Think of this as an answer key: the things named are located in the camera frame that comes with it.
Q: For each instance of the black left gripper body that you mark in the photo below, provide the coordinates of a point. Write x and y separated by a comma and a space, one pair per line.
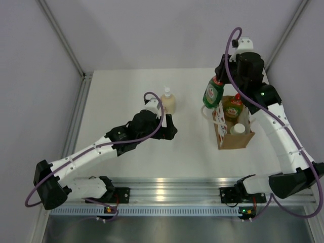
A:
164, 133

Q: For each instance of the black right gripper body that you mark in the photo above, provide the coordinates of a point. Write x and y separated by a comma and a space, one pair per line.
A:
232, 67

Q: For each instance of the cream pump soap bottle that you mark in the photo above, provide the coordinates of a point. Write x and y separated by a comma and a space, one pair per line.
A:
168, 101

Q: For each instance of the yellow dish soap bottle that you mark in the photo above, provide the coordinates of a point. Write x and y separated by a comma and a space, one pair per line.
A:
232, 108

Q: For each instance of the green dish soap bottle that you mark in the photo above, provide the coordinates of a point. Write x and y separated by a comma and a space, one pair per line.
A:
213, 93

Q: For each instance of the white capped bottle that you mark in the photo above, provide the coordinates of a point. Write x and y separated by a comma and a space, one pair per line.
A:
238, 129

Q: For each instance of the burlap canvas bag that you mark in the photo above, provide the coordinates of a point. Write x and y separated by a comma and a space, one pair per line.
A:
224, 139

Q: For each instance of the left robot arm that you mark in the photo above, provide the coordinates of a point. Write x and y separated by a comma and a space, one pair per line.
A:
61, 181

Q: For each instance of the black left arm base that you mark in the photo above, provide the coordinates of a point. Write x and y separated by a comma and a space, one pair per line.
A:
121, 195

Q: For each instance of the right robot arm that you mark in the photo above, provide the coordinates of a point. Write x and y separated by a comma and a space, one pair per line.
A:
298, 170

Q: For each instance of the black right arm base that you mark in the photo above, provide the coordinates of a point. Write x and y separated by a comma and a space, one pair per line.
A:
229, 195

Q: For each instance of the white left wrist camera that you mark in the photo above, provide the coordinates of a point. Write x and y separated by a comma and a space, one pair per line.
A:
153, 105

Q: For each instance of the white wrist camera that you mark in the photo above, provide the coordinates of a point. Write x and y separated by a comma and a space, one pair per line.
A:
241, 45
153, 105

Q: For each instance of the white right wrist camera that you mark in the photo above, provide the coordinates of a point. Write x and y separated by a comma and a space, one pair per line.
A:
241, 45

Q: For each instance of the white rope bag handle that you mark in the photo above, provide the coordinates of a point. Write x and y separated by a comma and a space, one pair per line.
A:
206, 117

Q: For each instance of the aluminium mounting rail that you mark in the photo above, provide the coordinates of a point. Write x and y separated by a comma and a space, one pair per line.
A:
171, 191

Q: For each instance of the left aluminium frame post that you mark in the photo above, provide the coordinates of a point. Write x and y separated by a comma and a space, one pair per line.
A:
45, 8

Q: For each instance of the aluminium frame post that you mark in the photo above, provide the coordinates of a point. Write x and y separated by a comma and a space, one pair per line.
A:
45, 8
289, 27

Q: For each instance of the right aluminium frame post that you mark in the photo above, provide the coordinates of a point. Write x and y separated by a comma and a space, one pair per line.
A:
289, 27

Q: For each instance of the grey slotted cable duct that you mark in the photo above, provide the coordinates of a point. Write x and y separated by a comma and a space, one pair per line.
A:
153, 211

